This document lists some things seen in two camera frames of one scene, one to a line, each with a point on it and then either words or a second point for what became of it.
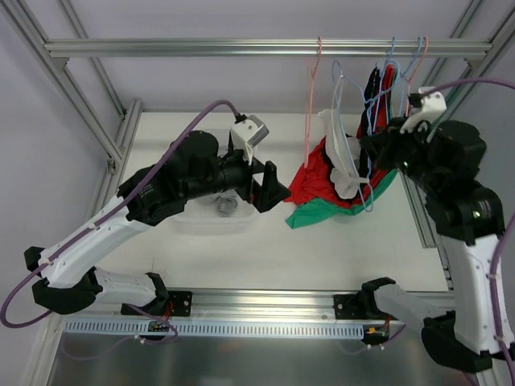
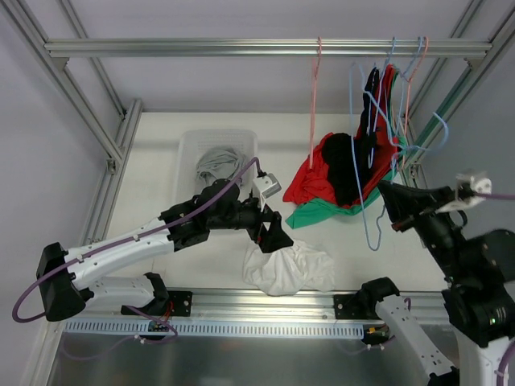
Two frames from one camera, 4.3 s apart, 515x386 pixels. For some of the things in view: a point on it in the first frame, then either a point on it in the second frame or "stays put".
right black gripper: [381, 149] to [421, 215]
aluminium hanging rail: [267, 47] stays put
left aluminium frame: [26, 33] stays put
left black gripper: [253, 182] to [262, 229]
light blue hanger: [342, 79] to [443, 144]
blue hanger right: [403, 71] stays put
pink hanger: [309, 102] to [314, 96]
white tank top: [344, 153] to [287, 270]
